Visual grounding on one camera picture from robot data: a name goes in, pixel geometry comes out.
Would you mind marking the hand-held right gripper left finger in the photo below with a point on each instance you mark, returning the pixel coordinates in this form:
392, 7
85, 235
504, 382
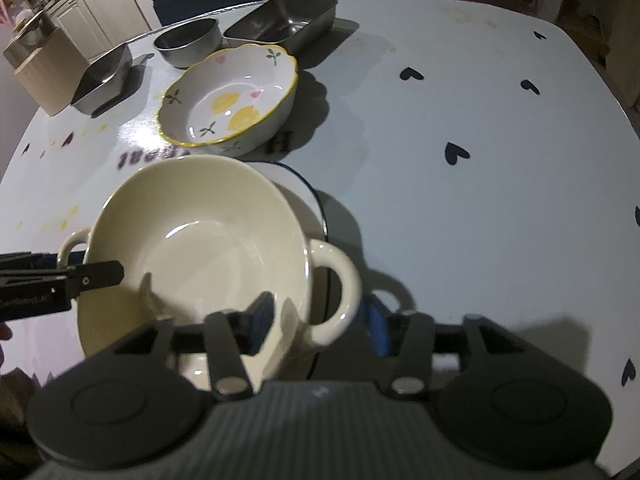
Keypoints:
260, 321

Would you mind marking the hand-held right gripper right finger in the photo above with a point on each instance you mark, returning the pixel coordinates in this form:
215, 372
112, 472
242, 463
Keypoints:
376, 324

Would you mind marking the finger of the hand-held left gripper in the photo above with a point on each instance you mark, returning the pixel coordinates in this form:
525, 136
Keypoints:
97, 277

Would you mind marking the white blue-rimmed plate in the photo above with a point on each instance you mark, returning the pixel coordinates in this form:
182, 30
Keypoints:
302, 205

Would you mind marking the square steel dish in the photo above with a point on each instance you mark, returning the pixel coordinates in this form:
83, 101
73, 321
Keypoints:
100, 85

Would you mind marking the floral scalloped bowl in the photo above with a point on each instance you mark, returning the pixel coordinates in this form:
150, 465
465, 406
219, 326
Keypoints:
225, 105

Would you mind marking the round steel bowl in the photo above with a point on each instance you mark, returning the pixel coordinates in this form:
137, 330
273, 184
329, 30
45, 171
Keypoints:
187, 40

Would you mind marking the rectangular steel dish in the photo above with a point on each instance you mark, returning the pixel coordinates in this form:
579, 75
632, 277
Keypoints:
280, 21

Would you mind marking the beige canister with metal lid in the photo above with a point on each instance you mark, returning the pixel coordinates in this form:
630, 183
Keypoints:
50, 80

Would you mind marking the kitchen cabinets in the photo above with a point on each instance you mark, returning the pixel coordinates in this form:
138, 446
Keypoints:
90, 5

